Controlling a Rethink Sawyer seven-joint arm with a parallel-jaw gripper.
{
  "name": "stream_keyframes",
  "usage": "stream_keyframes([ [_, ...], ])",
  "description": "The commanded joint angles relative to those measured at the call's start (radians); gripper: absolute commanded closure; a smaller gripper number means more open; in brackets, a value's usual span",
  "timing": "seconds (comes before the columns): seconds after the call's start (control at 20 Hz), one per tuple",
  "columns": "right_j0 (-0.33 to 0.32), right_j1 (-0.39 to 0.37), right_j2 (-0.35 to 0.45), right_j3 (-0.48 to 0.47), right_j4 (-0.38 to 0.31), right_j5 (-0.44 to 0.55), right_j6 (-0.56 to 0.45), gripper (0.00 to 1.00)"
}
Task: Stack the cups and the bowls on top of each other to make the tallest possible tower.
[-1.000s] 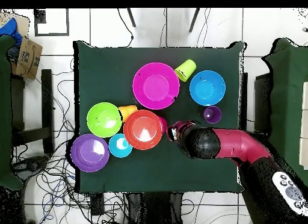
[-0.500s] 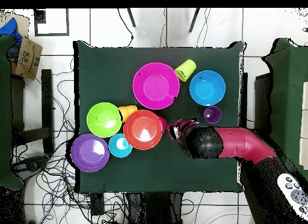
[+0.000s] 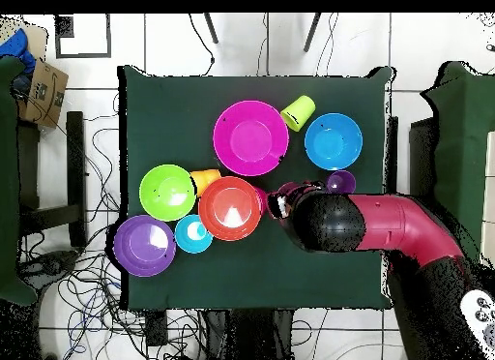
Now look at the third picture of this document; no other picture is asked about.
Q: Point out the large pink bowl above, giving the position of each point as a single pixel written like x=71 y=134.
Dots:
x=250 y=138

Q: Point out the orange cup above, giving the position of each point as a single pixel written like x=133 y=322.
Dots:
x=205 y=178

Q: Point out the dark green tablecloth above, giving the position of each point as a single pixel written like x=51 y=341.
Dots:
x=174 y=124

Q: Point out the grey pedestal foot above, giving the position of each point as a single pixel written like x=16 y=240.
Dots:
x=50 y=262

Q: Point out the small red-pink bowl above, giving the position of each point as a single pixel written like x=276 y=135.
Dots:
x=263 y=199

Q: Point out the black tripod leg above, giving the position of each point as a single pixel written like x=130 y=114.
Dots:
x=311 y=33
x=211 y=29

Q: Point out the small blue bowl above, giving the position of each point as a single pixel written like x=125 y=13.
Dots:
x=191 y=236

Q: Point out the neighbouring green covered table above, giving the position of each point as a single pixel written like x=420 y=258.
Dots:
x=464 y=143
x=7 y=182

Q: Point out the green cup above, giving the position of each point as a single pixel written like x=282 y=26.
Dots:
x=298 y=113

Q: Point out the black power strip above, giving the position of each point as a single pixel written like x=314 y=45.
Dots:
x=156 y=329

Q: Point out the black cabinet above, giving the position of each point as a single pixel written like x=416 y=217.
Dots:
x=421 y=158

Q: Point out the large orange-red bowl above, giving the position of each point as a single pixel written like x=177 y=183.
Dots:
x=228 y=209

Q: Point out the large purple bowl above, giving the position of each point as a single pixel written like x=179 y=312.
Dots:
x=143 y=246

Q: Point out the black frame stand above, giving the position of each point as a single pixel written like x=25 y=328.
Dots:
x=75 y=162

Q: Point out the white box stack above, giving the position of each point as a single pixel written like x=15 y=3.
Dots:
x=489 y=189

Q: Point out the blue cloth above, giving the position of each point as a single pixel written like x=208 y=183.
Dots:
x=15 y=46

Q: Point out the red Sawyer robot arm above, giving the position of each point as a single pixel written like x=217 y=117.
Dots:
x=386 y=220

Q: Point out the purple cup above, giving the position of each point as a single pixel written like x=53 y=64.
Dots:
x=342 y=181

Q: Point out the large green bowl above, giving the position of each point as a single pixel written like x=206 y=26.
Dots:
x=167 y=192

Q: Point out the large blue bowl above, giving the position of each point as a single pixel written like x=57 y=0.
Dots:
x=333 y=141

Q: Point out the cardboard box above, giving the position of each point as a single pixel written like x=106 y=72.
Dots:
x=44 y=93

